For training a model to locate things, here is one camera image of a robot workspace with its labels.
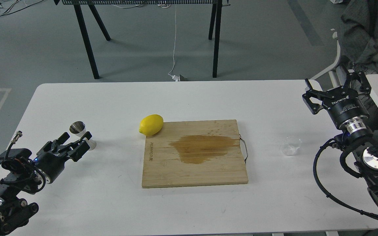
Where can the steel double jigger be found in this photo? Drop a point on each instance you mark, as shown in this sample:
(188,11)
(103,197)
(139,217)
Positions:
(78,128)

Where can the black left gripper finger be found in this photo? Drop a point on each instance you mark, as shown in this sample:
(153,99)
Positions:
(61,140)
(77,149)

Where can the metal board handle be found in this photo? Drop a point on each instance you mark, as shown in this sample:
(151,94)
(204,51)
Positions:
(245,154)

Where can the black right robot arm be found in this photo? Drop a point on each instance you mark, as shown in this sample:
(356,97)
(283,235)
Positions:
(359,156)

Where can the yellow lemon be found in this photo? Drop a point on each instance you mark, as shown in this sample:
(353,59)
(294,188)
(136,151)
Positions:
(150,125)

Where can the person in grey clothes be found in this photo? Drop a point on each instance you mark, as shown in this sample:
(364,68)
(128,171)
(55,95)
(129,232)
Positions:
(358,35)

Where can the wooden cutting board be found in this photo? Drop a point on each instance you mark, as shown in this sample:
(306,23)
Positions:
(194,153)

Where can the white office chair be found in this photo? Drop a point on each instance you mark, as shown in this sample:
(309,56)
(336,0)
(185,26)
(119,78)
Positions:
(336,71)

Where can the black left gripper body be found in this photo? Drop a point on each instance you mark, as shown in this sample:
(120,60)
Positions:
(51,159)

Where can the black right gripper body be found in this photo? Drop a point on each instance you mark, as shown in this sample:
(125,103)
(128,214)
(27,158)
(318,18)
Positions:
(342,104)

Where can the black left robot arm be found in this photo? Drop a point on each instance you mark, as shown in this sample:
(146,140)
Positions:
(31,176)

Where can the black metal frame table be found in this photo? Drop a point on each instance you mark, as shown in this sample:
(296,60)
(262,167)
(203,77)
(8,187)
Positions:
(142,28)

